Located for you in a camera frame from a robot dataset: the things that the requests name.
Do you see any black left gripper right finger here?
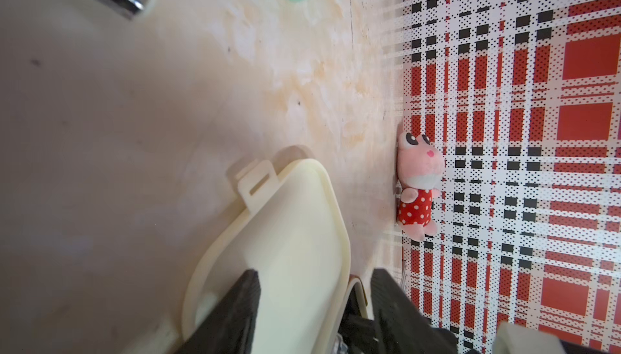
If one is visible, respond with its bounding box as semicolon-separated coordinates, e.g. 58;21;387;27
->
370;268;456;353

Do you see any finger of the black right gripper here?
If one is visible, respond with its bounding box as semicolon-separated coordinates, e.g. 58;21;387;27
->
339;315;379;354

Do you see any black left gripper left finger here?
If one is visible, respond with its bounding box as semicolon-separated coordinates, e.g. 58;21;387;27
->
176;269;261;354

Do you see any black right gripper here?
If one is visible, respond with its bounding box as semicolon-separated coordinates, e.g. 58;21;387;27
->
492;322;604;354

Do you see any cream manicure case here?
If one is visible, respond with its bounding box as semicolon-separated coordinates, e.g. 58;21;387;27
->
180;159;358;353

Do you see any pink frog plush red dress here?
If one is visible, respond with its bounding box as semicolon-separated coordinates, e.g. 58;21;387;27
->
396;129;445;242

